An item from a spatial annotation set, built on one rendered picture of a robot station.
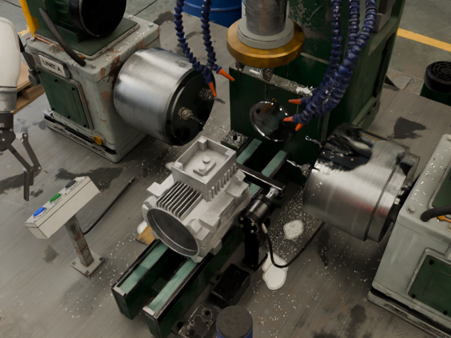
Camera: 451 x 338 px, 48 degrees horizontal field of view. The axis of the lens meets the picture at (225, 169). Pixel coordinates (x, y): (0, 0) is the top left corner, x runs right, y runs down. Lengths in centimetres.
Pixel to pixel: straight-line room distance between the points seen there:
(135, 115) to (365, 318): 81
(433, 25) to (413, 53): 40
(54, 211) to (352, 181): 68
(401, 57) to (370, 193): 249
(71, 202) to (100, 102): 38
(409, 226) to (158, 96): 71
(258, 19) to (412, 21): 290
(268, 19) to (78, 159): 86
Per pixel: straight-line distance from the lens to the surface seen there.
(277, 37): 115
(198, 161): 119
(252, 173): 128
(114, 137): 160
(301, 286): 136
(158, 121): 137
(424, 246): 113
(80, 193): 124
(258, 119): 145
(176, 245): 126
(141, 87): 140
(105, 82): 147
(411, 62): 355
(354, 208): 116
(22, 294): 146
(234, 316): 85
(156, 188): 120
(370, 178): 115
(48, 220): 121
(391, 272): 125
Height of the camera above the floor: 198
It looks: 48 degrees down
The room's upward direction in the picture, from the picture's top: 2 degrees counter-clockwise
